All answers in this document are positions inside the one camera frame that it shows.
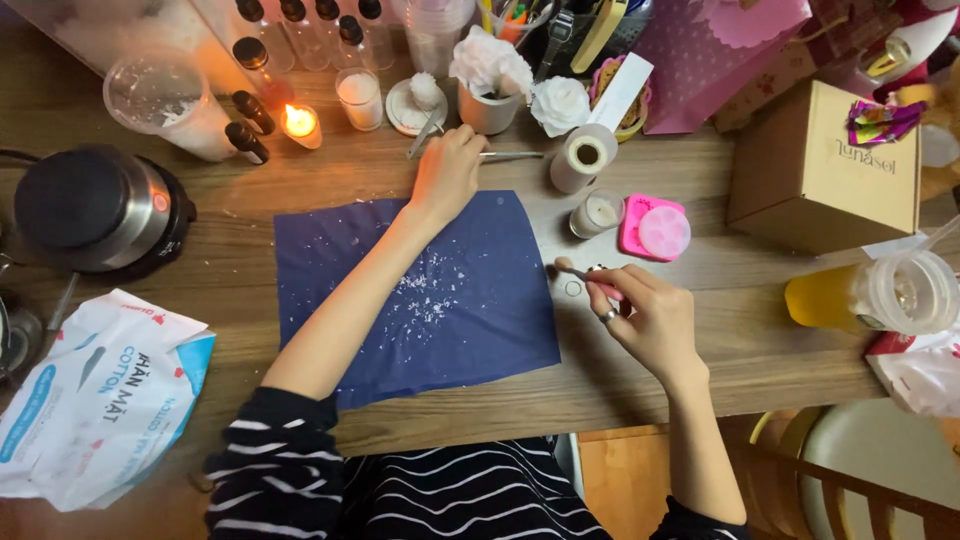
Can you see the person's right hand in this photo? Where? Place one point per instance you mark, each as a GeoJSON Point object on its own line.
{"type": "Point", "coordinates": [652, 319]}

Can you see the person's left hand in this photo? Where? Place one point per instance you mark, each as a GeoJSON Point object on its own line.
{"type": "Point", "coordinates": [444, 180]}

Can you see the thin metal pick tool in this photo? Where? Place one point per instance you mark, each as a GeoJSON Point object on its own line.
{"type": "Point", "coordinates": [517, 154]}

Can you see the metal tweezers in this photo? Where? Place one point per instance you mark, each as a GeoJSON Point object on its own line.
{"type": "Point", "coordinates": [424, 133]}

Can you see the small white round dish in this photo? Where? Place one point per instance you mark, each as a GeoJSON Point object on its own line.
{"type": "Point", "coordinates": [405, 116]}

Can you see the grey round pot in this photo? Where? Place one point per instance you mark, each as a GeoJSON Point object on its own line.
{"type": "Point", "coordinates": [487, 114]}

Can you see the pink silicone mould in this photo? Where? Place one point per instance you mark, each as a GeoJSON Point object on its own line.
{"type": "Point", "coordinates": [656, 229]}

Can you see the small white wax ball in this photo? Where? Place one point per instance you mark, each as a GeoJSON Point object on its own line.
{"type": "Point", "coordinates": [425, 90]}

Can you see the white candle in tall glass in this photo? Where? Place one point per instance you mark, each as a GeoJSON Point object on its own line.
{"type": "Point", "coordinates": [360, 99]}

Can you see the small glass jar candle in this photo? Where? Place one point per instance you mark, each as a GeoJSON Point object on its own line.
{"type": "Point", "coordinates": [596, 215]}

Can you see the white wax flower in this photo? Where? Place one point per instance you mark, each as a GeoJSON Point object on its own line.
{"type": "Point", "coordinates": [487, 60]}

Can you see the white paper roll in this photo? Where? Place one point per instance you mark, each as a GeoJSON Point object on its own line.
{"type": "Point", "coordinates": [574, 169]}

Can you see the white wax rose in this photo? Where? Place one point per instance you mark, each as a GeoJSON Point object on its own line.
{"type": "Point", "coordinates": [559, 105]}

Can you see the dark blue paper sheet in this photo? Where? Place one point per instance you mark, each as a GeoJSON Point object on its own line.
{"type": "Point", "coordinates": [480, 315]}

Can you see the stack of clear plastic cups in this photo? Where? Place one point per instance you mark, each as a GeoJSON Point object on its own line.
{"type": "Point", "coordinates": [439, 34]}

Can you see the lit tealight candle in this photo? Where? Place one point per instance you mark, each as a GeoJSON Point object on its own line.
{"type": "Point", "coordinates": [301, 126]}

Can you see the clear bottle with black cap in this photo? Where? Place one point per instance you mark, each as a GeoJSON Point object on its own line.
{"type": "Point", "coordinates": [330, 19]}
{"type": "Point", "coordinates": [301, 34]}
{"type": "Point", "coordinates": [354, 45]}
{"type": "Point", "coordinates": [376, 34]}
{"type": "Point", "coordinates": [264, 30]}

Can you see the clear cup with pens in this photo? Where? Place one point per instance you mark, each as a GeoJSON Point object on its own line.
{"type": "Point", "coordinates": [510, 19]}

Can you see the grey digital wristwatch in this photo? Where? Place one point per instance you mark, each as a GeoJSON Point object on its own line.
{"type": "Point", "coordinates": [556, 37]}

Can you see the pink scalloped bowl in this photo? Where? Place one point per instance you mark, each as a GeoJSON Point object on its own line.
{"type": "Point", "coordinates": [634, 124]}

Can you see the white paper strip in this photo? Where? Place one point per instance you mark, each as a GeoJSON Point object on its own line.
{"type": "Point", "coordinates": [622, 90]}

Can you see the small dark dropper bottle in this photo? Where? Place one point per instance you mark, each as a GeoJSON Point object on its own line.
{"type": "Point", "coordinates": [253, 111]}
{"type": "Point", "coordinates": [246, 142]}

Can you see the brown cardboard box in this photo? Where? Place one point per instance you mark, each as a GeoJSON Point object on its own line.
{"type": "Point", "coordinates": [810, 180]}

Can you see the bottle with orange liquid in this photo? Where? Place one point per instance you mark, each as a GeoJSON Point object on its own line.
{"type": "Point", "coordinates": [261, 69]}

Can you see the plastic bottle with yellow liquid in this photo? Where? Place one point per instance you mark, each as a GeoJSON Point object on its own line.
{"type": "Point", "coordinates": [870, 296]}

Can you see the black mesh desk organiser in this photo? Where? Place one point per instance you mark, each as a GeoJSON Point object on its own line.
{"type": "Point", "coordinates": [637, 22]}

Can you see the pink dotted gift bag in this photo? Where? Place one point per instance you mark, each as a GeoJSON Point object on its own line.
{"type": "Point", "coordinates": [697, 60]}

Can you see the wooden chair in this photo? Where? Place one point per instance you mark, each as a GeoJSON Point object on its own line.
{"type": "Point", "coordinates": [877, 465]}

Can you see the black striped shirt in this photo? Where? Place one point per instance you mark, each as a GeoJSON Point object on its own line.
{"type": "Point", "coordinates": [450, 495]}

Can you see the floral paper box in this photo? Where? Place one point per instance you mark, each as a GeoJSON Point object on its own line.
{"type": "Point", "coordinates": [780, 79]}

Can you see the white plastic bag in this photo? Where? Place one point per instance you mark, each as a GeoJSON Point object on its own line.
{"type": "Point", "coordinates": [919, 375]}

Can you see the clear plastic measuring cup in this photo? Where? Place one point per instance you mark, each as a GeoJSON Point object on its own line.
{"type": "Point", "coordinates": [169, 105]}

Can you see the purple candy wrapper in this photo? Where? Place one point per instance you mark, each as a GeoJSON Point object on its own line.
{"type": "Point", "coordinates": [881, 121]}

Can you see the clear bag of white wax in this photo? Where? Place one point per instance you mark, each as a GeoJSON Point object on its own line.
{"type": "Point", "coordinates": [127, 26]}

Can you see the black electric melting pot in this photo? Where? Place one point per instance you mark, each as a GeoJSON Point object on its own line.
{"type": "Point", "coordinates": [90, 206]}

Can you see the white cotton pads packet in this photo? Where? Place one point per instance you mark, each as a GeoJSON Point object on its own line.
{"type": "Point", "coordinates": [97, 397]}

